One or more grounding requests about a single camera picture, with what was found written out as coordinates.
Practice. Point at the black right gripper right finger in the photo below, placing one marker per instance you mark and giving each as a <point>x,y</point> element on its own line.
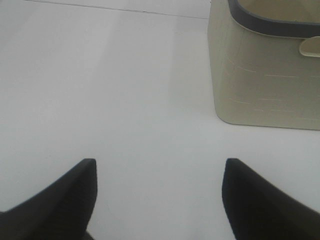
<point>258,210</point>

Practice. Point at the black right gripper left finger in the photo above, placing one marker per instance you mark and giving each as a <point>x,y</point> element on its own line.
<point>61,211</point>

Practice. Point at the beige basket with grey rim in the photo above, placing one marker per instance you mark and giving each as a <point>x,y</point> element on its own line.
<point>265,62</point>

